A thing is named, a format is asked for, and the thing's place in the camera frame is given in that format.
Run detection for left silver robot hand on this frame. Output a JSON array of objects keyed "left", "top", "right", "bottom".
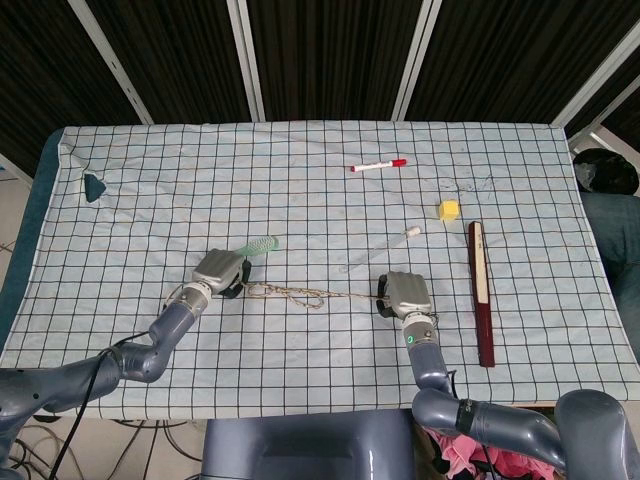
[{"left": 192, "top": 247, "right": 252, "bottom": 300}]

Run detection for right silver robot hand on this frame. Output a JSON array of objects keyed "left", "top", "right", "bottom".
[{"left": 375, "top": 271, "right": 434, "bottom": 319}]

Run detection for beige braided rope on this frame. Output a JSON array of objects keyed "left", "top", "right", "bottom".
[{"left": 242, "top": 281, "right": 390, "bottom": 311}]

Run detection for green plastic comb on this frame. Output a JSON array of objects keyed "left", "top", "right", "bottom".
[{"left": 233, "top": 235, "right": 281, "bottom": 257}]

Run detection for clear glass test tube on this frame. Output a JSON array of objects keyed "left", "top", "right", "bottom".
[{"left": 339, "top": 226, "right": 421, "bottom": 274}]

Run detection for blue checked tablecloth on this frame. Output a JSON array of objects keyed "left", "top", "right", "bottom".
[{"left": 0, "top": 121, "right": 640, "bottom": 419}]

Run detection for red white marker pen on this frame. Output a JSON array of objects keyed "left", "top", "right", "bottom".
[{"left": 349, "top": 158, "right": 408, "bottom": 174}]

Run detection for pink crumpled cloth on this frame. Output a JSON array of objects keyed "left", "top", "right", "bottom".
[{"left": 429, "top": 429, "right": 556, "bottom": 480}]

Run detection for grey-blue robot torso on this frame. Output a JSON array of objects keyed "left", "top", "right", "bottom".
[{"left": 200, "top": 408, "right": 416, "bottom": 480}]

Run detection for teal table pad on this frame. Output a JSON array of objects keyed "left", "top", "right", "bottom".
[{"left": 0, "top": 127, "right": 107, "bottom": 351}]

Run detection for black partition panel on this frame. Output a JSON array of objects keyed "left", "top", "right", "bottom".
[
  {"left": 407, "top": 0, "right": 640, "bottom": 124},
  {"left": 252, "top": 0, "right": 426, "bottom": 121},
  {"left": 94, "top": 0, "right": 254, "bottom": 124},
  {"left": 0, "top": 0, "right": 144, "bottom": 176}
]

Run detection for blue fabric seat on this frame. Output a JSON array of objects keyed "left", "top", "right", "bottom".
[{"left": 582, "top": 192, "right": 640, "bottom": 351}]

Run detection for black bag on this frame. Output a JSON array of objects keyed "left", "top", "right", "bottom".
[{"left": 572, "top": 148, "right": 640, "bottom": 196}]

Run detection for white partition foot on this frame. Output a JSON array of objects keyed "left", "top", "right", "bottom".
[{"left": 567, "top": 79, "right": 640, "bottom": 154}]

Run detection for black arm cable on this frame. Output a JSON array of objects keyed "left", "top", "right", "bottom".
[
  {"left": 47, "top": 330, "right": 154, "bottom": 480},
  {"left": 446, "top": 368, "right": 499, "bottom": 480}
]

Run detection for white partition post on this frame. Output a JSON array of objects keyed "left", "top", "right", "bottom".
[
  {"left": 228, "top": 0, "right": 267, "bottom": 122},
  {"left": 391, "top": 0, "right": 444, "bottom": 122},
  {"left": 67, "top": 0, "right": 154, "bottom": 124},
  {"left": 551, "top": 22, "right": 640, "bottom": 127}
]

